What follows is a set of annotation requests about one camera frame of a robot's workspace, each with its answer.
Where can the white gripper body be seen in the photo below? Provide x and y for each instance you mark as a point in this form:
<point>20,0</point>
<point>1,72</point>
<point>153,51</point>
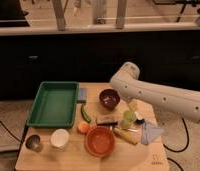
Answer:
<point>133,105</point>

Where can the purple bowl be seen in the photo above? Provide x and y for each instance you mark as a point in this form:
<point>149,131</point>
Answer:
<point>109,98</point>

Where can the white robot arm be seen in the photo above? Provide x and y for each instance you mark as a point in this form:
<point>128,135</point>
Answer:
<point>184,102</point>

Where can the green pear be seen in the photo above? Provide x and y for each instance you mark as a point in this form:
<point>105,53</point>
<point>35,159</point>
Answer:
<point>128,118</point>

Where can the white spatula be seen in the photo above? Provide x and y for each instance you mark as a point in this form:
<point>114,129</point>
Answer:
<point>139,118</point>

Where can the blue folded cloth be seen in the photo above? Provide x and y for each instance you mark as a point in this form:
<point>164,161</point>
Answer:
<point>150,132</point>

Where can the wooden block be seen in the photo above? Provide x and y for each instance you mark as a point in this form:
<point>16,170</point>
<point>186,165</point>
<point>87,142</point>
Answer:
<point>105,119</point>

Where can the orange bowl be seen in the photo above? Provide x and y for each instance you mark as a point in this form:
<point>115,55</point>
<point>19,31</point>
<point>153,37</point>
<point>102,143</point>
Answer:
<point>99,141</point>

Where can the green cucumber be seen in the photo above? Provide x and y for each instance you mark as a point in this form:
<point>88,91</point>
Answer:
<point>85,116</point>

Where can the blue sponge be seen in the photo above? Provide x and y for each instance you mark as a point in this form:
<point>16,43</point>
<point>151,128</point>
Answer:
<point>82,95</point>

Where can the orange fruit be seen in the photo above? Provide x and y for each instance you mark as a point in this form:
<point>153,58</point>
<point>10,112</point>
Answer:
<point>83,127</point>

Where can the green plastic tray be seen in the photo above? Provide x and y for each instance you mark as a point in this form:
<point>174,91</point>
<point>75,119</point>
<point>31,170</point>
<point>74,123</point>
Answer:
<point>54,105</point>

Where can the white cup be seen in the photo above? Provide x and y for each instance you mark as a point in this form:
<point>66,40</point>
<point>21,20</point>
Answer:
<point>59,138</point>

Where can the metal cup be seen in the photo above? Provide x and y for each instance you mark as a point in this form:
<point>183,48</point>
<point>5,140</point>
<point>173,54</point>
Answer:
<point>33,143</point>

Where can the black handled knife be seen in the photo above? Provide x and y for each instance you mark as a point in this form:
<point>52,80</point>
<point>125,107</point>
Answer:
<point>108,123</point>

